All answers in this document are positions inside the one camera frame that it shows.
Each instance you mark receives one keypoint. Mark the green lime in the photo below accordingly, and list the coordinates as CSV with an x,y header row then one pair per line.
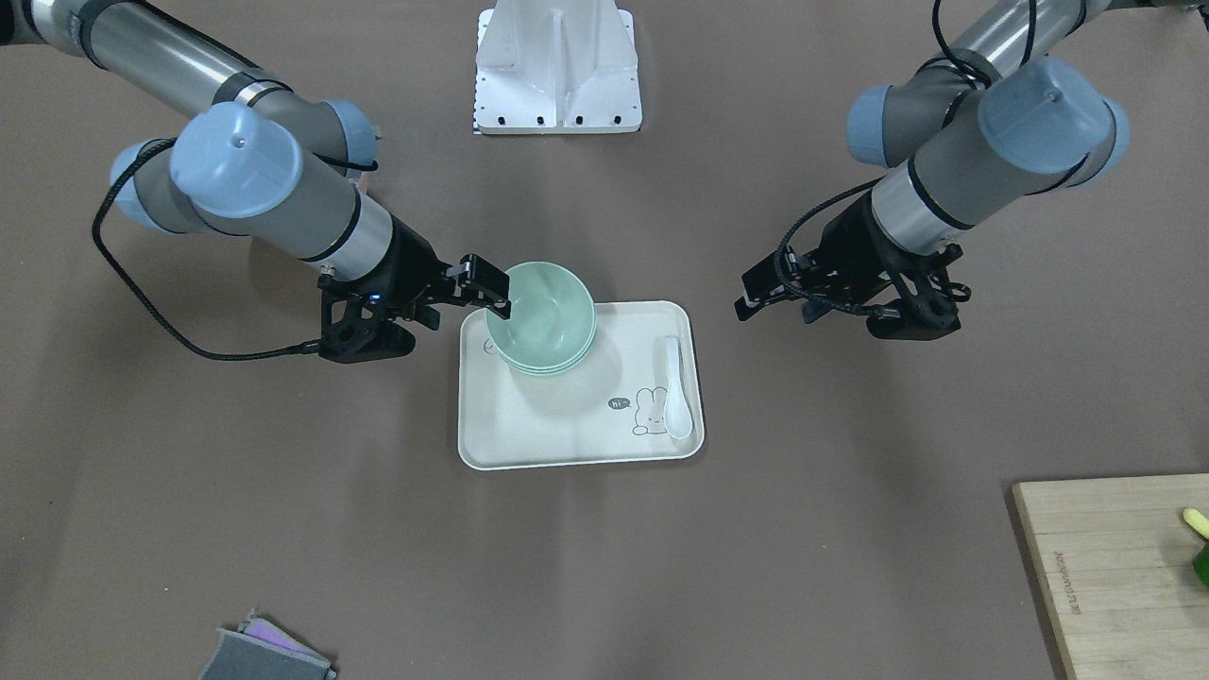
x,y
1200,565

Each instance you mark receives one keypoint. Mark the wooden cutting board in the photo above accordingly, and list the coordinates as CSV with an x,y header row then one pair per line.
x,y
1115,565

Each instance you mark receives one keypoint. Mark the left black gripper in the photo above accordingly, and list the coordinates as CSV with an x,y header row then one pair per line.
x,y
847,247

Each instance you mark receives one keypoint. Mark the yellow plastic knife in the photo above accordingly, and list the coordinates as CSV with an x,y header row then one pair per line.
x,y
1194,519

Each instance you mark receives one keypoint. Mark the grey-green bowl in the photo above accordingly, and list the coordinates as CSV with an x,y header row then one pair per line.
x,y
578,358

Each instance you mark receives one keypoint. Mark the cream rabbit print tray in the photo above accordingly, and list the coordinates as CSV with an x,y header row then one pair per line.
x,y
609,408

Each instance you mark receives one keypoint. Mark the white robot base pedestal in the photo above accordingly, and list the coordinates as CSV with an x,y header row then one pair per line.
x,y
556,67

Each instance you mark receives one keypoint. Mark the grey and purple cloth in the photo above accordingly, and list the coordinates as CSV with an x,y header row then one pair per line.
x,y
259,648

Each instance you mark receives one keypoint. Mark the white ceramic spoon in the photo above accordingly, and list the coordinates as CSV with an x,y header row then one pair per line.
x,y
678,417

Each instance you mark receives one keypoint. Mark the mint green bowl on tray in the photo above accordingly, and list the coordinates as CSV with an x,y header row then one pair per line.
x,y
545,363

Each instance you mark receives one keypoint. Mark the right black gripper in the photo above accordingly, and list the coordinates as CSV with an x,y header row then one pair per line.
x,y
408,265

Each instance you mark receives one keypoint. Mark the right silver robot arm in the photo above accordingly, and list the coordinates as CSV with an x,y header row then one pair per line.
x,y
256,160

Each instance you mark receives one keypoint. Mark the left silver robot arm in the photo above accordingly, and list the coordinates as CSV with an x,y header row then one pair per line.
x,y
991,118

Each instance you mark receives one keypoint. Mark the light green bowl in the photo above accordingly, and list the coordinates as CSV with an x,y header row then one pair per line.
x,y
551,309

